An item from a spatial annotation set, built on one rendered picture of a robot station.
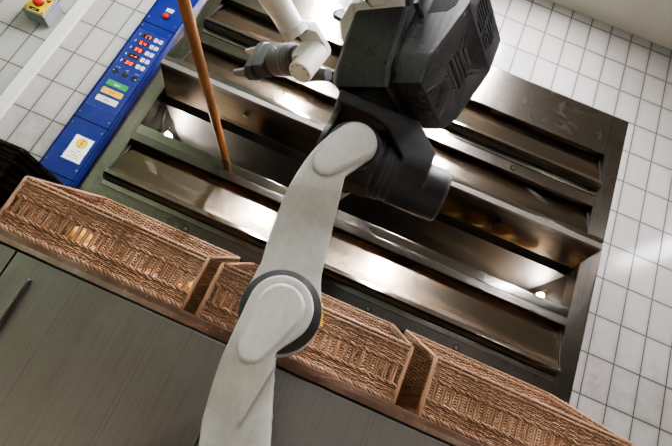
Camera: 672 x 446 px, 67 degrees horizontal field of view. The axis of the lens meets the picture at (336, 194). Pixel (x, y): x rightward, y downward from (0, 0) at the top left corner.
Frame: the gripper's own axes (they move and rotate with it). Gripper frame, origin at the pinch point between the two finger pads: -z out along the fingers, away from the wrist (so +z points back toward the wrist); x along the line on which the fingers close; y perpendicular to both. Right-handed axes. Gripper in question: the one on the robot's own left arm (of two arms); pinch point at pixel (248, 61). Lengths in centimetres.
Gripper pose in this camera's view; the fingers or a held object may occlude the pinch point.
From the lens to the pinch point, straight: 153.2
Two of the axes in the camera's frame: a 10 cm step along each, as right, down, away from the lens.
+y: 4.4, 5.2, 7.3
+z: 8.1, 1.1, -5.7
